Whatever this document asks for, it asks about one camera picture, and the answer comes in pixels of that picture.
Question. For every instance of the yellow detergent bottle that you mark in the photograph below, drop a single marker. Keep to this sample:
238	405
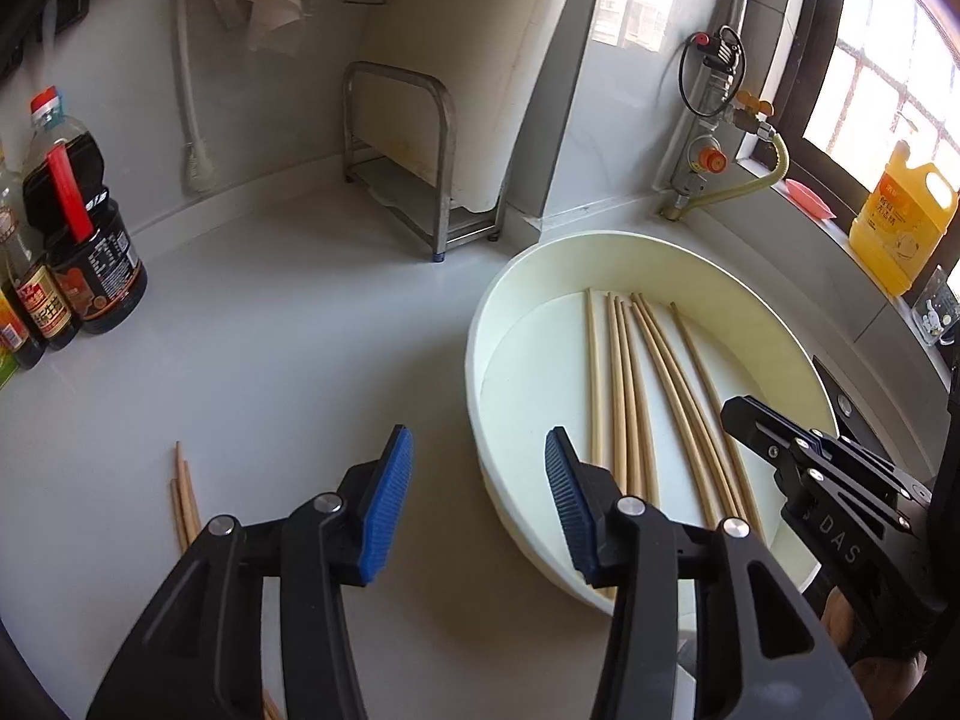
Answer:
900	232

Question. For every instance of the dark framed window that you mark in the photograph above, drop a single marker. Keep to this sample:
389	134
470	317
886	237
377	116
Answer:
870	75

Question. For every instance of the red plastic dish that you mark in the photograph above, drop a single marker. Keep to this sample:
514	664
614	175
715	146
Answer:
806	199

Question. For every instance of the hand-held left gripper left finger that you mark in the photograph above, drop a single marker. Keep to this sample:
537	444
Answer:
386	502

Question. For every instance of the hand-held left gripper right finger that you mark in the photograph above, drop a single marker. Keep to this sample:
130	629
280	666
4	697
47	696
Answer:
570	510

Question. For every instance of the stainless steel rack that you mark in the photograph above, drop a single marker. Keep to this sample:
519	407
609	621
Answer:
442	187

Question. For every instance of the clear glass cup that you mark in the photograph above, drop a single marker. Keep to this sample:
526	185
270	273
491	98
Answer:
934	311

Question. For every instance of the dark vinegar bottle yellow cap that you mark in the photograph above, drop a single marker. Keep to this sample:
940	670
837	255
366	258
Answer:
19	337

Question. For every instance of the cream plastic basin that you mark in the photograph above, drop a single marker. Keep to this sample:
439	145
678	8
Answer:
540	292

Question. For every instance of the gas regulator orange knob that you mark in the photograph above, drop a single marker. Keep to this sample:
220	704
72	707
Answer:
701	161

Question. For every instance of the white dish brush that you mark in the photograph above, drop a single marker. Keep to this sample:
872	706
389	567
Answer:
199	165

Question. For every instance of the white cutting board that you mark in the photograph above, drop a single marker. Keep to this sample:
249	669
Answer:
480	52

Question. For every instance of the clear soy sauce bottle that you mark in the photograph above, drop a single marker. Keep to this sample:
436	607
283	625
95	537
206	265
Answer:
45	307

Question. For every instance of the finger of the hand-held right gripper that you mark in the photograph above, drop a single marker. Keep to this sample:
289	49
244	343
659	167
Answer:
851	420
757	424

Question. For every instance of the large soy sauce jug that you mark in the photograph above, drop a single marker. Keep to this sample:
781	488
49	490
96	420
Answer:
97	270

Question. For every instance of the gas shutoff valve red knob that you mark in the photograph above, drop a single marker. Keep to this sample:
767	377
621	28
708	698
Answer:
720	52

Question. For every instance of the person's right hand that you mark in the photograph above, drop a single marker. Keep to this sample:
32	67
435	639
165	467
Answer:
881	686

